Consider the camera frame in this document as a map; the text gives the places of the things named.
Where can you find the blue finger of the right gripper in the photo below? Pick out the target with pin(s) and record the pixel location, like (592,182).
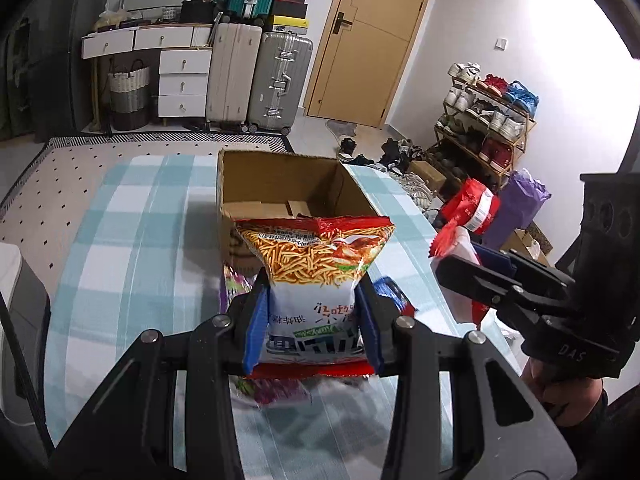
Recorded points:
(480,279)
(494,260)

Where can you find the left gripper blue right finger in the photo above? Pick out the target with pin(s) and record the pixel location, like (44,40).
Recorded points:
(460,410)

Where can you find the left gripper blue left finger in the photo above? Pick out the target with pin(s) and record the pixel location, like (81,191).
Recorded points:
(164,410)

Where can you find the red white snack packet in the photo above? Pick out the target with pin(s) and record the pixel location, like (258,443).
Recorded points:
(451,252)

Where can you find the blue cookie pack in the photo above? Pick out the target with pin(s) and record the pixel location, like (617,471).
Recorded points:
(387,287)

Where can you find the purple candy bag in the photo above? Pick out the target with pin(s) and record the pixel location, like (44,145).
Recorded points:
(258,393)

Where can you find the noodle snack bag white bottom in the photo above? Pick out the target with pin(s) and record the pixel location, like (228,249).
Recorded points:
(313,266)

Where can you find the person's right hand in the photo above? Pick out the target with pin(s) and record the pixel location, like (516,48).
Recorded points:
(571,401)

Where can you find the red gift bag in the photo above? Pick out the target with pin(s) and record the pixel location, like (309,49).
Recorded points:
(474,207)

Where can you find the small cardboard box on floor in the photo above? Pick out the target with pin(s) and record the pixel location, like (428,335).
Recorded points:
(429,174)

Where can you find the wooden shoe rack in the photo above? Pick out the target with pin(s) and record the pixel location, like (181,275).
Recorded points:
(479,134)

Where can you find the teal plaid tablecloth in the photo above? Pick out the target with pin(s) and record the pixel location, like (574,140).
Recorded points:
(146,255)

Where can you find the brown SF cardboard box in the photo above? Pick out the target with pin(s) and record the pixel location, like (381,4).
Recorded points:
(256,185)

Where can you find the dotted floor rug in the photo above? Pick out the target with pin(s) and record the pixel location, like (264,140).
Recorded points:
(42,211)

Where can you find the wooden door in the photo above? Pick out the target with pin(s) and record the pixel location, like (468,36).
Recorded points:
(364,50)

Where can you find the silver suitcase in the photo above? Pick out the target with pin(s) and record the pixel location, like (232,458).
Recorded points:
(280,72)

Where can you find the beige suitcase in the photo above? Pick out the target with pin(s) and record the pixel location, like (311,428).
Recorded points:
(231,72)

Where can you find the stack of shoe boxes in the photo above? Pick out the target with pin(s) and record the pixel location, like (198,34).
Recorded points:
(289,17)

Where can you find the woven laundry basket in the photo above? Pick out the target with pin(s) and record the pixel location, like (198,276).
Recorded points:
(130,96)

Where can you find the white drawer desk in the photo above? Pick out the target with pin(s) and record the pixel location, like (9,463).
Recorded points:
(178,57)

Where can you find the black refrigerator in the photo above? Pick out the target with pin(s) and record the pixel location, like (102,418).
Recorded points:
(45,83)

